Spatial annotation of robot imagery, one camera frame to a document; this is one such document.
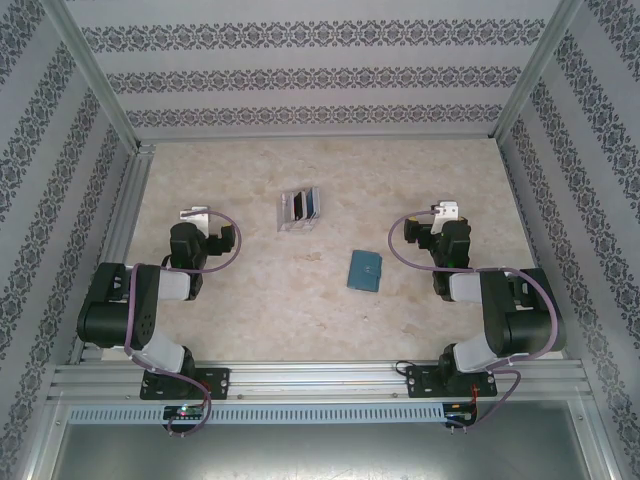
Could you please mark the teal leather card holder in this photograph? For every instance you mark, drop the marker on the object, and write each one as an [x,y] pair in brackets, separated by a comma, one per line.
[362,272]

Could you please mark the circuit board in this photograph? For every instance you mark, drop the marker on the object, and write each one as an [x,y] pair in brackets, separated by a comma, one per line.
[460,414]
[182,411]

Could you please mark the black VIP card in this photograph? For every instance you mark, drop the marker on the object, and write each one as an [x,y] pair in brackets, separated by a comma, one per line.
[299,206]

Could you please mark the left circuit board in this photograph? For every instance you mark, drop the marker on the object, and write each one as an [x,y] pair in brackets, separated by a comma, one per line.
[182,411]

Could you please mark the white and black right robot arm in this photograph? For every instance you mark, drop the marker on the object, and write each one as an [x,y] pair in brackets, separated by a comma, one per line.
[525,320]

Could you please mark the aluminium mounting rail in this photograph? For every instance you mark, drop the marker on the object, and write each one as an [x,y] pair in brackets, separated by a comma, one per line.
[320,382]

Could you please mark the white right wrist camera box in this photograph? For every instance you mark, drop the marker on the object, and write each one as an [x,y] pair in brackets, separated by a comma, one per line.
[446,210]

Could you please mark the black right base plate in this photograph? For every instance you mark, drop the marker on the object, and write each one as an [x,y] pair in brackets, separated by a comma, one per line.
[420,382]

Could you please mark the aluminium frame post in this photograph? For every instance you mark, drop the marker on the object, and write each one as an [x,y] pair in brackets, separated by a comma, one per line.
[90,75]
[600,440]
[537,75]
[42,440]

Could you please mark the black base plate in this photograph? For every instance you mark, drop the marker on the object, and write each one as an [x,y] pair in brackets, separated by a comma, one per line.
[220,382]
[420,382]

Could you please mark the grey metal sheet panel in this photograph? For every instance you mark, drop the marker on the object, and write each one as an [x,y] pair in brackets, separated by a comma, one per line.
[320,450]

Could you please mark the blue card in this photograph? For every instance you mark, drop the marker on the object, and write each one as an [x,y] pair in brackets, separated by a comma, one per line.
[311,202]

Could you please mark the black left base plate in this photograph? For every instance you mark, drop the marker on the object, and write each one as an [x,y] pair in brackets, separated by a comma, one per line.
[220,382]

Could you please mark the right circuit board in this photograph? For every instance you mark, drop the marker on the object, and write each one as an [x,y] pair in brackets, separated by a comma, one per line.
[460,414]

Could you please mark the clear acrylic card stand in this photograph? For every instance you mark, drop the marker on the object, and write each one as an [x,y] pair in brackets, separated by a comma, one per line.
[300,227]

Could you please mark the silver VIP card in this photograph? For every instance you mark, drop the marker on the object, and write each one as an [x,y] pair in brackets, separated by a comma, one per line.
[286,207]

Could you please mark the aluminium frame crossbar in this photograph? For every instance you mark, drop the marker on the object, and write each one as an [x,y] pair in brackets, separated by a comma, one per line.
[320,137]

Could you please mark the aluminium side rail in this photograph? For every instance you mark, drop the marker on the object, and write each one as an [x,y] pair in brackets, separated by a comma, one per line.
[126,220]

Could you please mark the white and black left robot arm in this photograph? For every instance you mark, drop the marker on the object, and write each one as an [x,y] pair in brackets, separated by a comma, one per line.
[115,310]

